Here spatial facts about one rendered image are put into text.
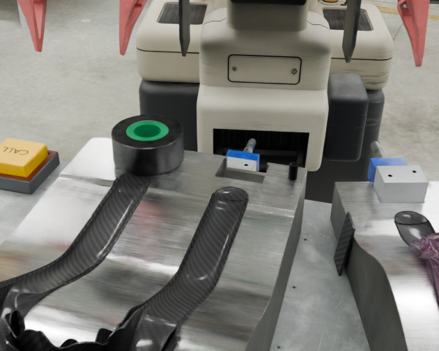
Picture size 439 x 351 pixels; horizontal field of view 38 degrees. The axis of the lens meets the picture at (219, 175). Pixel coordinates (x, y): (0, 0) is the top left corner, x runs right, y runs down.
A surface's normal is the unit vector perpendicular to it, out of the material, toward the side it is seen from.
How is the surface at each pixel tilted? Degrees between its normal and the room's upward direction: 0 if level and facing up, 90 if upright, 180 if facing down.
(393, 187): 90
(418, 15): 84
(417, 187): 90
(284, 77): 98
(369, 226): 0
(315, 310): 0
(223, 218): 3
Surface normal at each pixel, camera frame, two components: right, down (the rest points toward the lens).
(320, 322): 0.01, -0.84
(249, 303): 0.11, -0.98
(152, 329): 0.00, -0.63
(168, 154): 0.61, 0.43
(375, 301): -1.00, 0.01
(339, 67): -0.07, 0.54
